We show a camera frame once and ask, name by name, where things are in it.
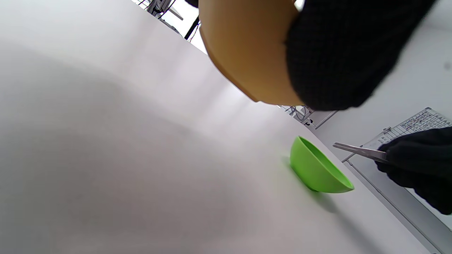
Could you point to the yellow small dish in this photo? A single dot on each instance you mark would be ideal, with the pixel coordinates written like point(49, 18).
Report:
point(247, 46)

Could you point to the person's left hand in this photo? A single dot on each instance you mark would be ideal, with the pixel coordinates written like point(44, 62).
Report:
point(346, 53)

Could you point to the person's right hand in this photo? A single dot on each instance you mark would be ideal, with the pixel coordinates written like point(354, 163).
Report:
point(423, 165)

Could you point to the white printed sheet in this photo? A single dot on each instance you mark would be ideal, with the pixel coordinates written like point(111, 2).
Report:
point(420, 121)

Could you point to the green small dish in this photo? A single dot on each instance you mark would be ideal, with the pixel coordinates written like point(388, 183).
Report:
point(314, 173)

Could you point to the silver metal tweezers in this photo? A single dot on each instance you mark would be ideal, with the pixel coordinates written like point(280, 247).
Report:
point(360, 151)

